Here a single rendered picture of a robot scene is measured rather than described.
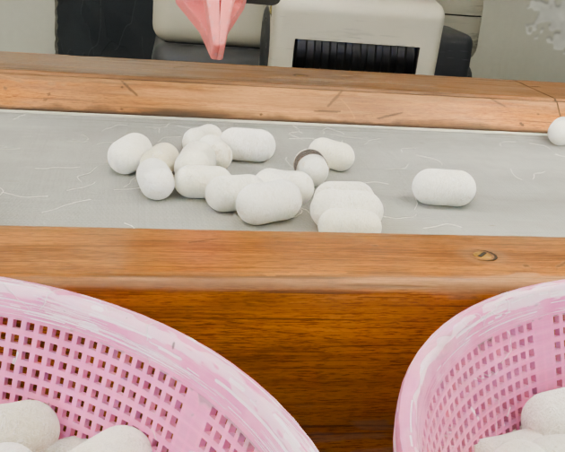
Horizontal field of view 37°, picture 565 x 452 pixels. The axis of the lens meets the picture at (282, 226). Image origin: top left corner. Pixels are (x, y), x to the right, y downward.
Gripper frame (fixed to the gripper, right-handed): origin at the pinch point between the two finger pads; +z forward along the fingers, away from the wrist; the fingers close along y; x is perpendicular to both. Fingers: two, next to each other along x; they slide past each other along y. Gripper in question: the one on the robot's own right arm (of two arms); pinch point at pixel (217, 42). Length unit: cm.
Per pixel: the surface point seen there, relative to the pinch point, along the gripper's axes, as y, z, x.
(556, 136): 26.8, -1.0, 8.8
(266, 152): 3.4, 5.2, 3.8
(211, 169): -0.7, 10.1, -1.5
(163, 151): -3.1, 7.7, 0.7
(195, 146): -1.4, 7.6, 0.1
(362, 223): 5.9, 15.5, -5.8
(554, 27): 122, -137, 139
